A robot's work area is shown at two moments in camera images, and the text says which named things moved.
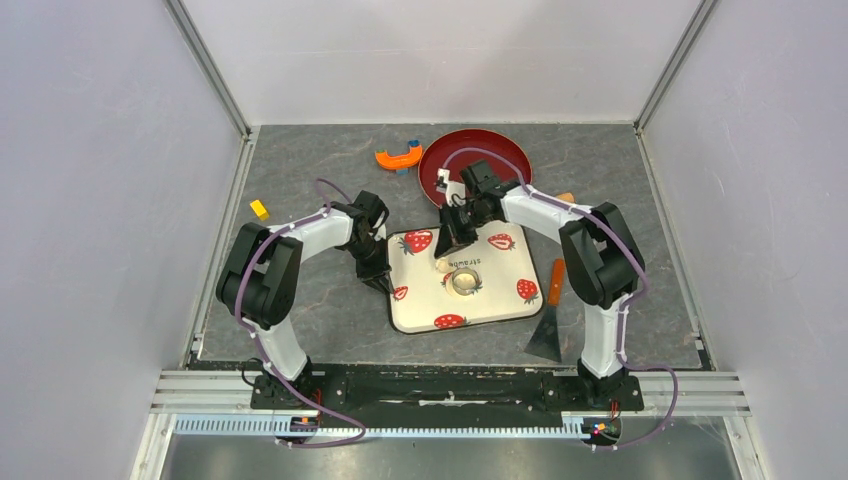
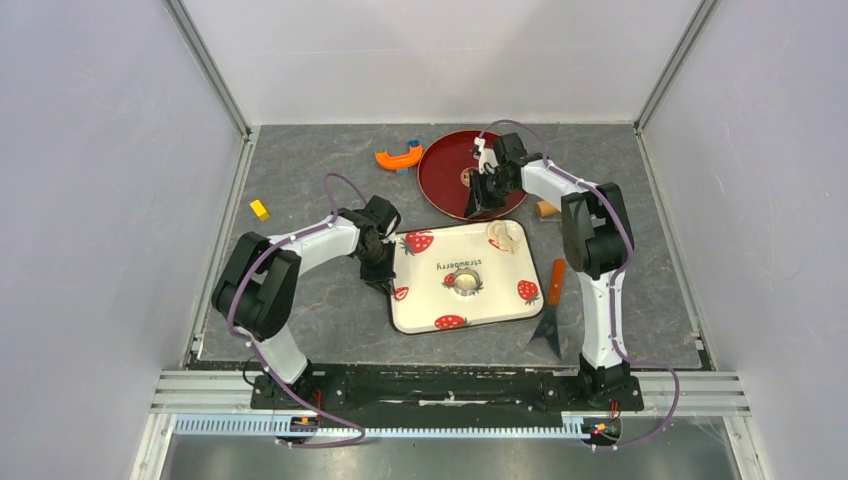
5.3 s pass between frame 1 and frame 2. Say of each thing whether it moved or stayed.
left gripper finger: stayed
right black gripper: moved
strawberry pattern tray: stayed
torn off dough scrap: moved
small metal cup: stayed
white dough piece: stayed
